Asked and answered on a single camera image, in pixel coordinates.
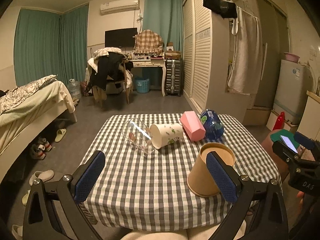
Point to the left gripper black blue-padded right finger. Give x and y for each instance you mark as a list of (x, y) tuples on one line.
[(269, 220)]

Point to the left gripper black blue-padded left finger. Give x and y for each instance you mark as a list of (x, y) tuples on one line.
[(41, 220)]

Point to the brown paper cup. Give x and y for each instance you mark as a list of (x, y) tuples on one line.
[(199, 180)]

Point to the blue plastic cup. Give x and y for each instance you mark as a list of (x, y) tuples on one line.
[(212, 124)]

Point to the pink plastic cup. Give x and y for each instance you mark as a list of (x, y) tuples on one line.
[(192, 126)]

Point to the clear glass cup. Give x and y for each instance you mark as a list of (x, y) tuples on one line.
[(138, 135)]

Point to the white patterned paper cup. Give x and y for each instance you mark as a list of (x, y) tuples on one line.
[(165, 134)]

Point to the white slipper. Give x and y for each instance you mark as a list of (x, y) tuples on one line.
[(42, 175)]

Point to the smartphone on gripper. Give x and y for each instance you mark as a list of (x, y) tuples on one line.
[(290, 142)]

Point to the red bottle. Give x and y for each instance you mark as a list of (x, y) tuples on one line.
[(280, 121)]

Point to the red white sneakers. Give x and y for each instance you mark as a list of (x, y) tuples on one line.
[(39, 150)]

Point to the green slipper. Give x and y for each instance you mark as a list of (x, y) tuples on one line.
[(60, 134)]

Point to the white small fridge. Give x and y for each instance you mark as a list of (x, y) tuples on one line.
[(294, 82)]

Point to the bed with blankets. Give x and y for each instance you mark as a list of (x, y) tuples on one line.
[(21, 124)]

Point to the hanging white towel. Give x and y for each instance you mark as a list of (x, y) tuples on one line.
[(247, 65)]

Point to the pink basin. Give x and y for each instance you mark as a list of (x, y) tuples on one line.
[(291, 57)]

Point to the large water jug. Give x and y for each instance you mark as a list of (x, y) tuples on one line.
[(74, 89)]

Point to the wooden chair with clothes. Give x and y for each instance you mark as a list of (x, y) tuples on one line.
[(109, 65)]

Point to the blue laundry basket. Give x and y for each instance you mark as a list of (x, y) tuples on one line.
[(142, 85)]

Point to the black silver suitcase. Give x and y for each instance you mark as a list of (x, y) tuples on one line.
[(173, 80)]

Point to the teal curtain left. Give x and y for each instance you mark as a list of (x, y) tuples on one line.
[(47, 43)]

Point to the teal curtain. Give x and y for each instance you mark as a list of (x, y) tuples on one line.
[(165, 17), (47, 43)]

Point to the white desk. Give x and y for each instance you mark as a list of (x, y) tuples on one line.
[(153, 62)]

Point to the black monitor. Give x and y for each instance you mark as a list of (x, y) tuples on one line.
[(120, 38)]

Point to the white louvered wardrobe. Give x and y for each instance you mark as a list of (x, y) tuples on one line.
[(205, 59)]

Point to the plaid cloth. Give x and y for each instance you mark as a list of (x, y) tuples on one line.
[(148, 42)]

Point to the teal curtain centre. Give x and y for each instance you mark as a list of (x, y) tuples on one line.
[(165, 17)]

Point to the white air conditioner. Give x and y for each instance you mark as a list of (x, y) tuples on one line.
[(119, 6)]

